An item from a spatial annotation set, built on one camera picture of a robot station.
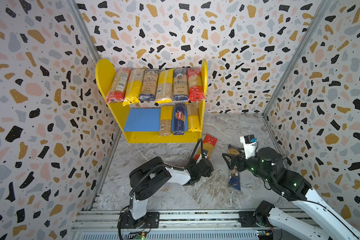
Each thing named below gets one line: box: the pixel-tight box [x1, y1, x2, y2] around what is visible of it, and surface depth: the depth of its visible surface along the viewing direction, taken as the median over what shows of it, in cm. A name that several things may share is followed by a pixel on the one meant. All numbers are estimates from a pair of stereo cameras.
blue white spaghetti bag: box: [172, 67, 189, 101], surface depth 76 cm
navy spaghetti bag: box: [228, 167, 241, 191], surface depth 87 cm
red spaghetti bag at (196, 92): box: [187, 67, 206, 102], surface depth 74 cm
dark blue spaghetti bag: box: [139, 69, 160, 102], surface depth 76 cm
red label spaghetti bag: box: [106, 68, 131, 103], surface depth 74 cm
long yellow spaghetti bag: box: [122, 68, 146, 107], surface depth 75 cm
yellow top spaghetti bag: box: [154, 68, 175, 104], surface depth 75 cm
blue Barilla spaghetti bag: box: [173, 102, 186, 136], surface depth 96 cm
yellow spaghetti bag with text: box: [186, 102, 201, 130], surface depth 97 cm
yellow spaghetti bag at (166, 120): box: [159, 105, 174, 137], surface depth 97 cm
